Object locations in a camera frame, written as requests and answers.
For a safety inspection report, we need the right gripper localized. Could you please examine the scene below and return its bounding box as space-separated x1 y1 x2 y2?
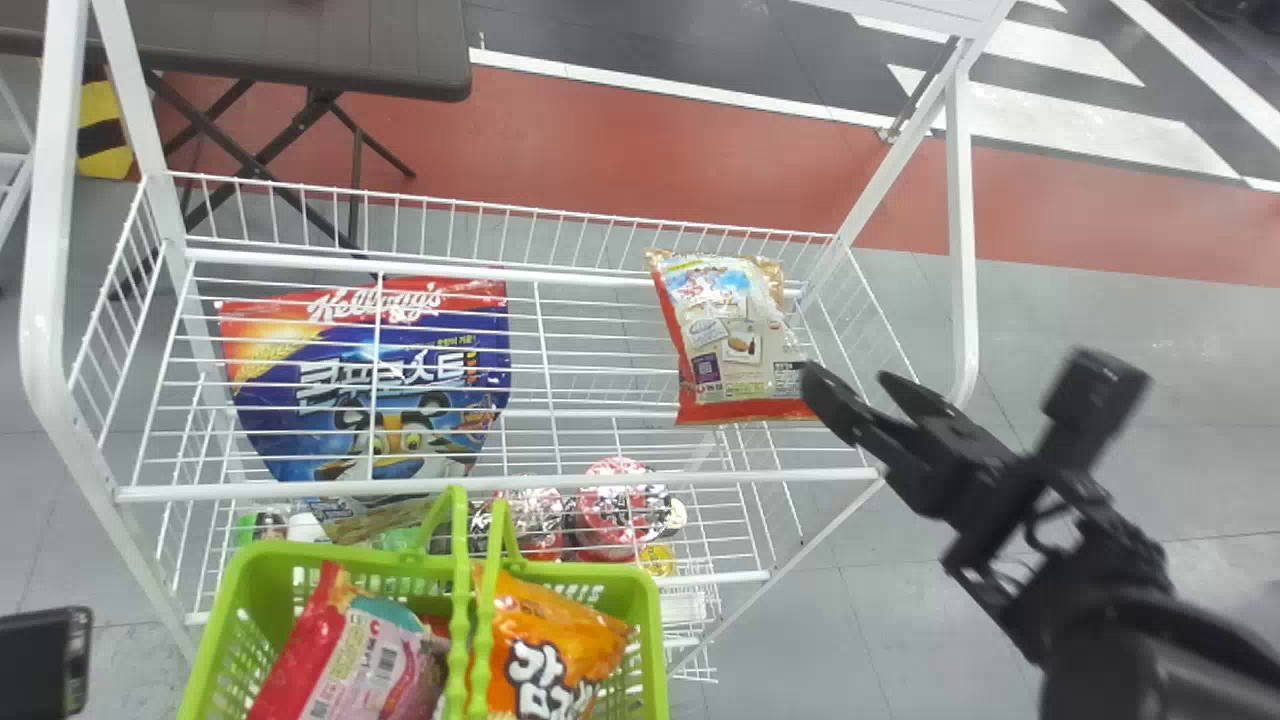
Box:
799 360 1046 523

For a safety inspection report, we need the red and beige snack packet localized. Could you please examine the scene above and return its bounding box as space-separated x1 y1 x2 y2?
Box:
644 248 819 428

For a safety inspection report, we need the red noodle cup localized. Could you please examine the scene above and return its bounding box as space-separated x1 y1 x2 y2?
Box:
574 456 689 564
469 486 570 562

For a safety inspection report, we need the orange snack packet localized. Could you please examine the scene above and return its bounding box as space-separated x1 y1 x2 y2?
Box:
428 563 635 720

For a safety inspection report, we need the blue cereal bag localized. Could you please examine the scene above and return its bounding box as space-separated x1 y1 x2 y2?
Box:
217 277 514 493

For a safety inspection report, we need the green bottle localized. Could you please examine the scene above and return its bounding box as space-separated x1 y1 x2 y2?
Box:
234 509 293 548

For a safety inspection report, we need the green basket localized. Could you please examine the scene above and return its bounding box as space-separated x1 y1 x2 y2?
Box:
177 485 664 720

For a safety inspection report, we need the dark side table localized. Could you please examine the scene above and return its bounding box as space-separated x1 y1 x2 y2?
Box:
0 0 474 298

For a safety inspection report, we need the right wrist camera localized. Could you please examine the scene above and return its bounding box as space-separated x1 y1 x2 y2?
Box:
1036 346 1153 479

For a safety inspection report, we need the yellow and black striped post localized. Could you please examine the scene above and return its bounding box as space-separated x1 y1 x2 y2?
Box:
77 64 135 182

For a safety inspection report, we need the white wire rack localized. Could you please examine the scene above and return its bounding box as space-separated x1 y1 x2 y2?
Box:
18 0 1019 685

